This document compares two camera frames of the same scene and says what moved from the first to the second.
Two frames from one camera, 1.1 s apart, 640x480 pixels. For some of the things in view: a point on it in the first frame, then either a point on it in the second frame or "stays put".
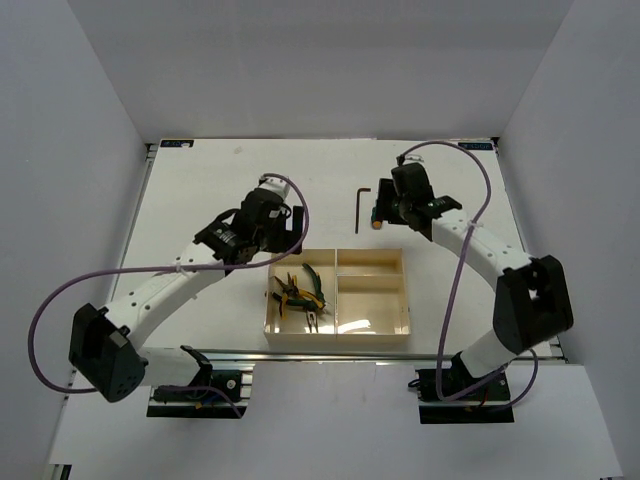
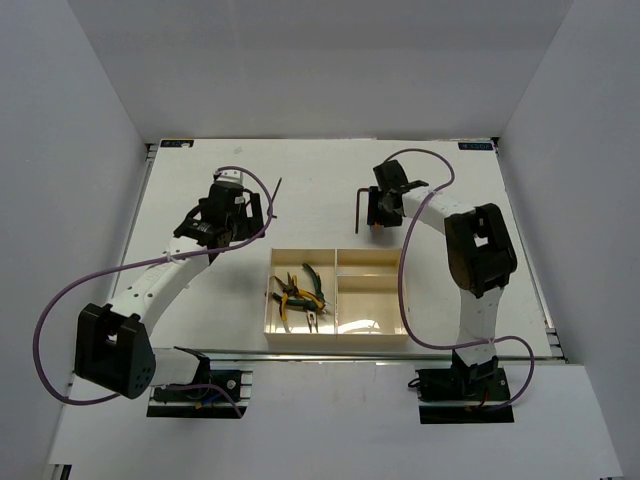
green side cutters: (316, 305) stays put
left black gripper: (286, 238) to (250, 225)
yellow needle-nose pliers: (288, 290) stays put
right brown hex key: (358, 207) stays put
